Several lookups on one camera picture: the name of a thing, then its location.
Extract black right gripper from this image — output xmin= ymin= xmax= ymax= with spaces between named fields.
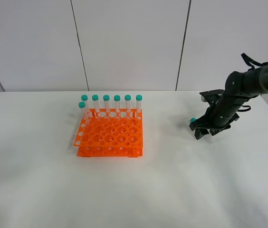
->
xmin=189 ymin=112 xmax=239 ymax=140

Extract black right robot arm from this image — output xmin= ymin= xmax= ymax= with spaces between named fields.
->
xmin=189 ymin=53 xmax=268 ymax=140

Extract rack tube far right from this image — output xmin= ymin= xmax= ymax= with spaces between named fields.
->
xmin=136 ymin=95 xmax=143 ymax=114

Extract rack tube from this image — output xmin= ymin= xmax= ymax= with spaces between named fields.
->
xmin=136 ymin=95 xmax=143 ymax=114
xmin=114 ymin=95 xmax=120 ymax=118
xmin=81 ymin=95 xmax=90 ymax=115
xmin=78 ymin=101 xmax=88 ymax=121
xmin=103 ymin=95 xmax=110 ymax=116
xmin=92 ymin=95 xmax=100 ymax=117
xmin=124 ymin=95 xmax=131 ymax=117

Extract orange test tube rack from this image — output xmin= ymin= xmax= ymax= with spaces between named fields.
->
xmin=74 ymin=108 xmax=144 ymax=158

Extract rack tube front left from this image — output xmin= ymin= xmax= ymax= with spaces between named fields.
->
xmin=78 ymin=101 xmax=88 ymax=121

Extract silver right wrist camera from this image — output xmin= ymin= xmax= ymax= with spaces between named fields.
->
xmin=200 ymin=89 xmax=224 ymax=104

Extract black camera cable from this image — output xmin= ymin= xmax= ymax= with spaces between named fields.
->
xmin=240 ymin=53 xmax=268 ymax=72

